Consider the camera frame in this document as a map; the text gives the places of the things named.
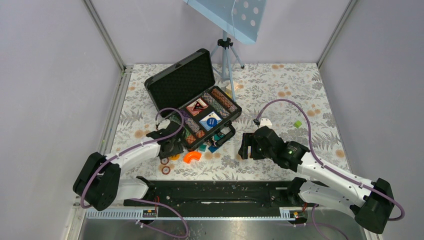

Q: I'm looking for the orange curved toy block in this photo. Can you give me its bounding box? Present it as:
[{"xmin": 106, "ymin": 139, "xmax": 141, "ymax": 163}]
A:
[{"xmin": 183, "ymin": 151, "xmax": 202, "ymax": 164}]

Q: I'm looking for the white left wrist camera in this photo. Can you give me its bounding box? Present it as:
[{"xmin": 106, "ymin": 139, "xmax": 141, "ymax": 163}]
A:
[{"xmin": 156, "ymin": 119, "xmax": 171, "ymax": 130}]

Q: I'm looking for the red card deck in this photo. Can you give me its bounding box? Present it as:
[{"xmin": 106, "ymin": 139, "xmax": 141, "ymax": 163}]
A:
[{"xmin": 185, "ymin": 97, "xmax": 209, "ymax": 116}]

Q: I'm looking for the blue card deck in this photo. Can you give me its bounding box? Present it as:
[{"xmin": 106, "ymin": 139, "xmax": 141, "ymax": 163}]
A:
[{"xmin": 199, "ymin": 111, "xmax": 222, "ymax": 131}]

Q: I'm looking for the blue toy brick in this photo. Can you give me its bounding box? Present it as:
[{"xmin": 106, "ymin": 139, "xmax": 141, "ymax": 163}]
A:
[{"xmin": 208, "ymin": 145, "xmax": 220, "ymax": 153}]

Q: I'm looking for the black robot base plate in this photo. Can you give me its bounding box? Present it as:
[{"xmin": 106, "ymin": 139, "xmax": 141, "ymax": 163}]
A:
[{"xmin": 123, "ymin": 180, "xmax": 313, "ymax": 218}]

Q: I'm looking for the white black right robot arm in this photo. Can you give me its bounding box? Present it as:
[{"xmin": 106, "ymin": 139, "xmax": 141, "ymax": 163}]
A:
[{"xmin": 238, "ymin": 126, "xmax": 395, "ymax": 234}]

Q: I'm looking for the black poker set case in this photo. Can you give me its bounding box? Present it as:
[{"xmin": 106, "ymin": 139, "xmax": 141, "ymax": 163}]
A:
[{"xmin": 144, "ymin": 48, "xmax": 242, "ymax": 151}]

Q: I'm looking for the yellow big blind button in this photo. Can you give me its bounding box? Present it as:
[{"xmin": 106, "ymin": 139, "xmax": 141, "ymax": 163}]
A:
[{"xmin": 170, "ymin": 154, "xmax": 180, "ymax": 161}]

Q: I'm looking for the green toy cube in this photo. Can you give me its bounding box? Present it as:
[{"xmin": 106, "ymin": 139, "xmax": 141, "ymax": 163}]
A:
[{"xmin": 293, "ymin": 120, "xmax": 302, "ymax": 128}]

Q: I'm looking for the red poker chip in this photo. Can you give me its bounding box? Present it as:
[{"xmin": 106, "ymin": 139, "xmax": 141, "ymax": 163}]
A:
[
  {"xmin": 160, "ymin": 158, "xmax": 170, "ymax": 166},
  {"xmin": 161, "ymin": 166, "xmax": 171, "ymax": 175}
]

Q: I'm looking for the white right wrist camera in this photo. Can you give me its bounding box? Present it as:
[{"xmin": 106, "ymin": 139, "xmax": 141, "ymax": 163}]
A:
[{"xmin": 258, "ymin": 118, "xmax": 273, "ymax": 129}]

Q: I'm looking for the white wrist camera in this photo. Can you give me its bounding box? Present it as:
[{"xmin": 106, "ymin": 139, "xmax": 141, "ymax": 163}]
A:
[
  {"xmin": 258, "ymin": 118, "xmax": 273, "ymax": 129},
  {"xmin": 156, "ymin": 119, "xmax": 171, "ymax": 130}
]

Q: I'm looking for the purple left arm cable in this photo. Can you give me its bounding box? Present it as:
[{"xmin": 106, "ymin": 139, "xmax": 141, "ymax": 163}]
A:
[{"xmin": 80, "ymin": 107, "xmax": 190, "ymax": 239}]

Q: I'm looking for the blue tripod stand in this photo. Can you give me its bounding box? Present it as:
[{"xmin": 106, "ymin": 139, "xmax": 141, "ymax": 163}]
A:
[{"xmin": 210, "ymin": 30, "xmax": 245, "ymax": 102}]

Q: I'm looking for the blue perforated board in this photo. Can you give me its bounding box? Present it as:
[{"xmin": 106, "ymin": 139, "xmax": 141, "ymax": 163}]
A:
[{"xmin": 184, "ymin": 0, "xmax": 267, "ymax": 45}]

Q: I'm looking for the red yellow chip row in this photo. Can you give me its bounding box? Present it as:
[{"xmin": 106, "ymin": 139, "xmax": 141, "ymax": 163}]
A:
[{"xmin": 185, "ymin": 130, "xmax": 205, "ymax": 145}]

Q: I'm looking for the orange blue chip row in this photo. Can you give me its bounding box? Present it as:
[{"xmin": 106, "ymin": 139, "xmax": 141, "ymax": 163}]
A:
[{"xmin": 211, "ymin": 88, "xmax": 238, "ymax": 113}]

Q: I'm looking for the teal triangular toy block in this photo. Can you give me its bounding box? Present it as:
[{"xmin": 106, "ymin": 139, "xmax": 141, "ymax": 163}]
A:
[{"xmin": 198, "ymin": 144, "xmax": 208, "ymax": 152}]

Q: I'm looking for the blue small blind button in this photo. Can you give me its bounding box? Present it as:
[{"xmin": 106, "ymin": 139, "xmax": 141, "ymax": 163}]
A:
[{"xmin": 206, "ymin": 117, "xmax": 218, "ymax": 128}]

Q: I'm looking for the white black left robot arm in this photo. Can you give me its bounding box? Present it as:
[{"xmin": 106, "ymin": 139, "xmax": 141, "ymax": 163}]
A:
[{"xmin": 72, "ymin": 120, "xmax": 183, "ymax": 211}]

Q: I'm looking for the black all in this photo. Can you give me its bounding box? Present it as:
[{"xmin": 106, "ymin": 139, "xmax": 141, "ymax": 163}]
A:
[{"xmin": 187, "ymin": 99, "xmax": 208, "ymax": 112}]

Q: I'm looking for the floral table mat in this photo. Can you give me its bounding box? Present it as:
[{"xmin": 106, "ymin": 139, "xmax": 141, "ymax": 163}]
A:
[{"xmin": 123, "ymin": 63, "xmax": 350, "ymax": 181}]

